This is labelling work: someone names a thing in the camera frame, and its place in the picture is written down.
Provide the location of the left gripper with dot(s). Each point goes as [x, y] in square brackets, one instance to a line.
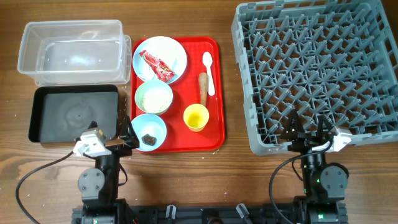
[129, 140]

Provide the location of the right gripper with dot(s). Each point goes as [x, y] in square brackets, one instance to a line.
[306, 142]

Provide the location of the dark brown food lump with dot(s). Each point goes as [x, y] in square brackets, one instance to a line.
[149, 140]

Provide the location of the blue bowl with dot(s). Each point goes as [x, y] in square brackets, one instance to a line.
[152, 125]

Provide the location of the green bowl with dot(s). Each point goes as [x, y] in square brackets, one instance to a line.
[154, 97]

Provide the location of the red snack wrapper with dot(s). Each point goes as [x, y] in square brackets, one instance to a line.
[162, 71]

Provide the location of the yellow cup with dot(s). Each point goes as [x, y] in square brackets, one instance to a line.
[196, 116]

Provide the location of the light blue plate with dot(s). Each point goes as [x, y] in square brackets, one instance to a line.
[164, 48]

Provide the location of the brown carrot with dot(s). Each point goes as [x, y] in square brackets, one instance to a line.
[203, 85]

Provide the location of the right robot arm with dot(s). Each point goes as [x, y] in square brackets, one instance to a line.
[324, 183]

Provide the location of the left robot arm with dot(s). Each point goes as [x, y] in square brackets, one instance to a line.
[99, 185]

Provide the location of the grey dishwasher rack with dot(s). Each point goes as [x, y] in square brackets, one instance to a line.
[332, 58]

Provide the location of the black plastic tray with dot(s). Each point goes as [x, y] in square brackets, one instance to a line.
[62, 113]

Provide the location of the red serving tray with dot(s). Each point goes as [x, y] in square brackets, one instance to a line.
[179, 138]

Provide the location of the clear plastic bin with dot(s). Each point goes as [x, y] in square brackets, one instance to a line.
[84, 52]

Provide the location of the white plastic spoon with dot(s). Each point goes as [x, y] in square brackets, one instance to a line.
[208, 61]

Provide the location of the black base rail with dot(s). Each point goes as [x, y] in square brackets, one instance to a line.
[255, 215]

